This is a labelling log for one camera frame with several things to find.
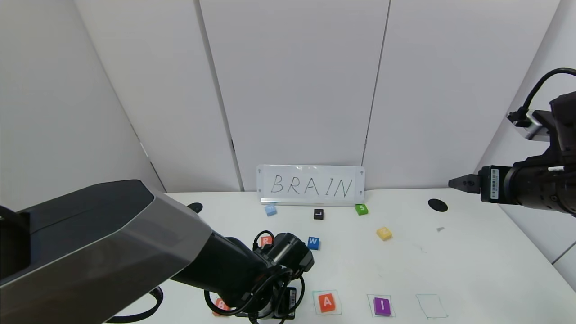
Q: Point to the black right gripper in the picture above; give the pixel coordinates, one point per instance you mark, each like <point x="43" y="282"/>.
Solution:
<point x="491" y="183"/>

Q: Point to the orange B letter block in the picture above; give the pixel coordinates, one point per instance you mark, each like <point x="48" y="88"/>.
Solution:
<point x="220" y="304"/>

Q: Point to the black table grommet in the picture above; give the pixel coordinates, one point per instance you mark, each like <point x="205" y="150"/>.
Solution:
<point x="196" y="207"/>
<point x="438" y="205"/>

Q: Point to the purple I letter block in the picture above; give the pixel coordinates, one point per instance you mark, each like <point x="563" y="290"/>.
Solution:
<point x="382" y="306"/>

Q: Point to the light blue letter block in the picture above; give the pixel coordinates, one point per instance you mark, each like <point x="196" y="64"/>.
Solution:
<point x="270" y="210"/>

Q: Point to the white BRAIN sign board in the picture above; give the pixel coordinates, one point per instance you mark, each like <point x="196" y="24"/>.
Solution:
<point x="310" y="185"/>

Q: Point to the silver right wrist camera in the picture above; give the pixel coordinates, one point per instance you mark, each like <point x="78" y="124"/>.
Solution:
<point x="535" y="128"/>

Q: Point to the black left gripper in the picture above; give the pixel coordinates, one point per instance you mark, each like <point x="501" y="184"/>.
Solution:
<point x="290" y="299"/>

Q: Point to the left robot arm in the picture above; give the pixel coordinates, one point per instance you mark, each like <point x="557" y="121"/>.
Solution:
<point x="99" y="243"/>

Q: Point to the blue W letter block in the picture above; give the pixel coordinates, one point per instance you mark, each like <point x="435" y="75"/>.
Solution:
<point x="313" y="243"/>

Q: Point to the orange R letter block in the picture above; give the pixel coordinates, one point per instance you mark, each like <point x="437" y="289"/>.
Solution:
<point x="266" y="241"/>

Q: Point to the green S letter block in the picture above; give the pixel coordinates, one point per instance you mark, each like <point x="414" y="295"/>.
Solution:
<point x="362" y="209"/>

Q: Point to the black L letter block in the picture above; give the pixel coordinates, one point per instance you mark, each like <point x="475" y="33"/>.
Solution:
<point x="318" y="214"/>

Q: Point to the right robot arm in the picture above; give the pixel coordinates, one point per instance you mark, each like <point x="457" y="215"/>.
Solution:
<point x="549" y="189"/>

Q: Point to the orange A letter block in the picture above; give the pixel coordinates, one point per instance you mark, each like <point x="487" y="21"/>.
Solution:
<point x="327" y="303"/>

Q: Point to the yellow N letter block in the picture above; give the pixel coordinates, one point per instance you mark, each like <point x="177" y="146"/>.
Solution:
<point x="384" y="234"/>

